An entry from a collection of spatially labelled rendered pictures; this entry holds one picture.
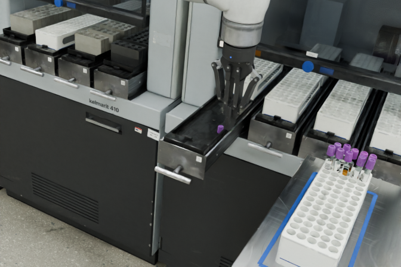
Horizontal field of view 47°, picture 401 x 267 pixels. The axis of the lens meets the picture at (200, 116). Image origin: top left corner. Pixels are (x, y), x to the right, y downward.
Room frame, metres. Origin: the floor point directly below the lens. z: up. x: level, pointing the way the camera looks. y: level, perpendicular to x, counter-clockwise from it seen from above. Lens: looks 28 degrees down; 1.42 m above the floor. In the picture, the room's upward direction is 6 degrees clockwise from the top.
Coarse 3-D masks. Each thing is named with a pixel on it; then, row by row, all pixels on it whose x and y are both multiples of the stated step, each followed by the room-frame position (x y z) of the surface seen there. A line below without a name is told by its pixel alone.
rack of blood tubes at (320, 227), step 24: (312, 192) 0.74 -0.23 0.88; (336, 192) 0.75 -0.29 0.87; (360, 192) 0.75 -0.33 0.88; (312, 216) 0.66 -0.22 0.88; (336, 216) 0.68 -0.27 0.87; (288, 240) 0.59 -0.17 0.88; (312, 240) 0.60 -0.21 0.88; (336, 240) 0.60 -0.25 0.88; (288, 264) 0.59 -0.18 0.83; (312, 264) 0.57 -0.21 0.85; (336, 264) 0.56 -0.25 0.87
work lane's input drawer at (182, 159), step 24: (288, 72) 1.54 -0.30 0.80; (216, 96) 1.26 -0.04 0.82; (264, 96) 1.32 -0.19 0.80; (192, 120) 1.11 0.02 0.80; (216, 120) 1.13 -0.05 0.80; (240, 120) 1.14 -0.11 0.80; (168, 144) 0.98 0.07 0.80; (192, 144) 0.97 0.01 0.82; (216, 144) 1.00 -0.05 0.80; (192, 168) 0.95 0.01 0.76
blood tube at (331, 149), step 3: (330, 147) 0.82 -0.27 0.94; (333, 147) 0.83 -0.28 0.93; (330, 150) 0.82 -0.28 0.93; (333, 150) 0.82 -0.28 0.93; (327, 153) 0.82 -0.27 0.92; (330, 153) 0.82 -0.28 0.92; (333, 153) 0.82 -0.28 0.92; (327, 156) 0.82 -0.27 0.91; (330, 156) 0.82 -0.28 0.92; (327, 159) 0.82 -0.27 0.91; (330, 159) 0.82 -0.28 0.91; (327, 162) 0.82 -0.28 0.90; (330, 162) 0.82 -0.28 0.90; (327, 165) 0.82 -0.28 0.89; (330, 165) 0.82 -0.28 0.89; (327, 168) 0.82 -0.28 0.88
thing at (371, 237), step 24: (312, 168) 0.91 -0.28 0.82; (288, 192) 0.81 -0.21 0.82; (384, 192) 0.85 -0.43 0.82; (288, 216) 0.73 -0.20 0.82; (360, 216) 0.75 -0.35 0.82; (384, 216) 0.76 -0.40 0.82; (264, 240) 0.65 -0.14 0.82; (360, 240) 0.68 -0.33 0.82; (384, 240) 0.69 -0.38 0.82; (240, 264) 0.59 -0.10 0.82; (264, 264) 0.59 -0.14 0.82; (360, 264) 0.62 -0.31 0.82; (384, 264) 0.62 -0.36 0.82
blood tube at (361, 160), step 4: (360, 156) 0.80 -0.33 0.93; (364, 156) 0.80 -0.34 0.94; (360, 160) 0.79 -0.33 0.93; (364, 160) 0.79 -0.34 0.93; (356, 164) 0.80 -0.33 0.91; (360, 164) 0.79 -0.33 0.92; (356, 168) 0.80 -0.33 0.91; (360, 168) 0.79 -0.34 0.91; (356, 172) 0.79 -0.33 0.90; (352, 176) 0.80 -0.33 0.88; (356, 176) 0.79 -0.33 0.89
